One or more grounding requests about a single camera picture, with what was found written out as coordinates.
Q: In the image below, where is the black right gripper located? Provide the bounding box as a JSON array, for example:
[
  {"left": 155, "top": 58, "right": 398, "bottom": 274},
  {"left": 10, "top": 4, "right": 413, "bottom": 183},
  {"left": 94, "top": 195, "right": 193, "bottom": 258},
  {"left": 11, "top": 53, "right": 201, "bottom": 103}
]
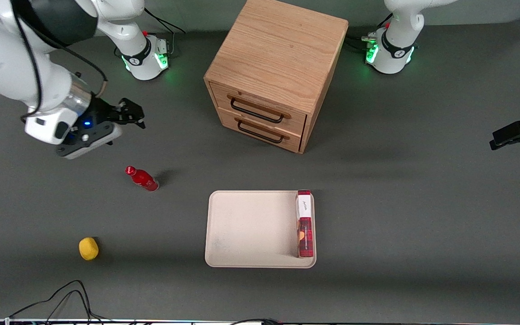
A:
[{"left": 77, "top": 96, "right": 147, "bottom": 136}]

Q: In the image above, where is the wooden drawer with black handle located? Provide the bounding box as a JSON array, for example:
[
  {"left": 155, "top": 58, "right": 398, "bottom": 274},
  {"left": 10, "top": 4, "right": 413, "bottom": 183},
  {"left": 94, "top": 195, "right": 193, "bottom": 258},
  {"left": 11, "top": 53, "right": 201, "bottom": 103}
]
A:
[
  {"left": 209, "top": 83, "right": 308, "bottom": 135},
  {"left": 217, "top": 107, "right": 306, "bottom": 153}
]

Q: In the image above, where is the wooden drawer cabinet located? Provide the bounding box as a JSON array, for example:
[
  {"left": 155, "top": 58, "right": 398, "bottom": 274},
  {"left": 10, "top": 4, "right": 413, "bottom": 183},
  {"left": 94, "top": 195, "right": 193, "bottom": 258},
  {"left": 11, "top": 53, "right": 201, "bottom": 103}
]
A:
[{"left": 204, "top": 0, "right": 349, "bottom": 154}]

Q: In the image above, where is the red bottle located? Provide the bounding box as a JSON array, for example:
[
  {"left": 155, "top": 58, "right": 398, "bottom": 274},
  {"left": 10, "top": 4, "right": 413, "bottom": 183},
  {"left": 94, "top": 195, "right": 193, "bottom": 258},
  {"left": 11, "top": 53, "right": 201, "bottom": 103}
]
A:
[{"left": 125, "top": 166, "right": 160, "bottom": 192}]

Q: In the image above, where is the yellow lemon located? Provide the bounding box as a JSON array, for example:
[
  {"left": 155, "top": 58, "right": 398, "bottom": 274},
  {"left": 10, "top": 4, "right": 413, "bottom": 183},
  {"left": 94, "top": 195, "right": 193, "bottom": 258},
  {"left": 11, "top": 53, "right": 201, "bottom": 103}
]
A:
[{"left": 79, "top": 237, "right": 99, "bottom": 261}]

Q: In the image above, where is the beige plastic tray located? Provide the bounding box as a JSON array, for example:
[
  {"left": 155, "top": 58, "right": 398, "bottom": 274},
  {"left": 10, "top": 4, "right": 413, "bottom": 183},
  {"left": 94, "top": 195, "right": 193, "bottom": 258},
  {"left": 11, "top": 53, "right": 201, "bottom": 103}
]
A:
[{"left": 204, "top": 190, "right": 317, "bottom": 269}]

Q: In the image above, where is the red and white carton box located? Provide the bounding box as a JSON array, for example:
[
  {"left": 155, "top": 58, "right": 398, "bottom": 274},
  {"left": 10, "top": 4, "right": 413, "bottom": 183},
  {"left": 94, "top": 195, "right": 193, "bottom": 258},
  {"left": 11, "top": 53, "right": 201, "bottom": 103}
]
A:
[{"left": 296, "top": 190, "right": 315, "bottom": 258}]

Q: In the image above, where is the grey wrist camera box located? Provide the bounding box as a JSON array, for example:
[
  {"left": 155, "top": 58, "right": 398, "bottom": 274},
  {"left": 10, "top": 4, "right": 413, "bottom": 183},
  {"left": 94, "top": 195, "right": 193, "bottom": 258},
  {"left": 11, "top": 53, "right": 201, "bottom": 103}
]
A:
[{"left": 56, "top": 121, "right": 124, "bottom": 160}]

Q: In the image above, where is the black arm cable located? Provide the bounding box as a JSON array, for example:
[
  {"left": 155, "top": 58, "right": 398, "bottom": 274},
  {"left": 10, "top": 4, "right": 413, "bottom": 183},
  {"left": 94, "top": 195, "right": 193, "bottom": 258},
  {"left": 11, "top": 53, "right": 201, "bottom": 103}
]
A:
[{"left": 11, "top": 0, "right": 108, "bottom": 122}]

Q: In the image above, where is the thin black floor cable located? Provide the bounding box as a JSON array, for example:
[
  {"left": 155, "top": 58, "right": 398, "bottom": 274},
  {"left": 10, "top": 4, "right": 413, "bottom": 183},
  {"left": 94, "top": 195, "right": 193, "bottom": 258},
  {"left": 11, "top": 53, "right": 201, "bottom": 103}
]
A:
[
  {"left": 9, "top": 280, "right": 93, "bottom": 322},
  {"left": 43, "top": 290, "right": 109, "bottom": 324},
  {"left": 231, "top": 318, "right": 283, "bottom": 325}
]

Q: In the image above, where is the black base cable bundle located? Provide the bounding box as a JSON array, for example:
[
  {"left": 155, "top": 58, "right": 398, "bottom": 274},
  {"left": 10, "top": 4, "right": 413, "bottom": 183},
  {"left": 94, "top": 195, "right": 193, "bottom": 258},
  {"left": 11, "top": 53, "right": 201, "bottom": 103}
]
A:
[{"left": 345, "top": 14, "right": 394, "bottom": 51}]

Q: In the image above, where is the black clamp mount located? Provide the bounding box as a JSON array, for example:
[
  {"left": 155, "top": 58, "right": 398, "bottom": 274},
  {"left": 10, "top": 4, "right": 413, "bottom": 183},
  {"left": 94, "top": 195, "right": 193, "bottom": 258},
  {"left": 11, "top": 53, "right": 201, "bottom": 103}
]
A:
[{"left": 489, "top": 106, "right": 520, "bottom": 151}]

